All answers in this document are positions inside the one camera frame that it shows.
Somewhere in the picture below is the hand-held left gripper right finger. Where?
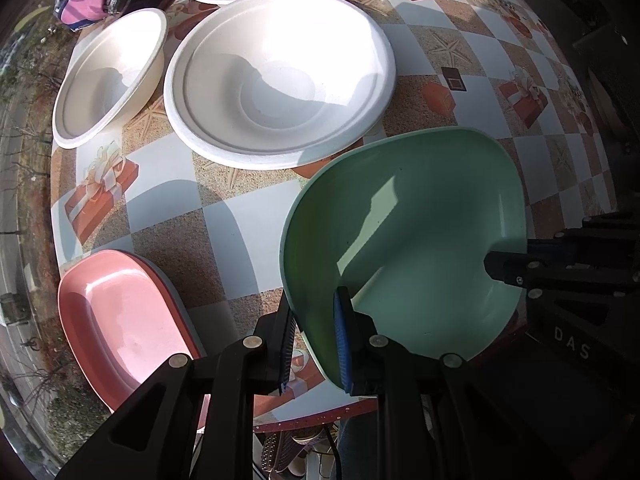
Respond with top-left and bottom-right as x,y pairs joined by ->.
332,285 -> 498,480

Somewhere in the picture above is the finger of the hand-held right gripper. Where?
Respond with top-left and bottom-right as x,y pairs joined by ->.
526,214 -> 640,267
483,251 -> 640,302

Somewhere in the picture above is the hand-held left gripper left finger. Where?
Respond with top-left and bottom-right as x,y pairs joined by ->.
55,290 -> 301,480

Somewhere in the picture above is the green plate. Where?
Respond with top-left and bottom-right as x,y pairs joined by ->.
279,127 -> 528,398

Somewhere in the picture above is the large white paper bowl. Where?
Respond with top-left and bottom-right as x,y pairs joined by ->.
163,0 -> 397,171

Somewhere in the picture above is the person's leg in jeans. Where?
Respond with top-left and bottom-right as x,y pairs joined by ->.
337,410 -> 383,480

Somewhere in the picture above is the printed checkered tablecloth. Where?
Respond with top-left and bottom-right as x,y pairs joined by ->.
50,0 -> 621,433

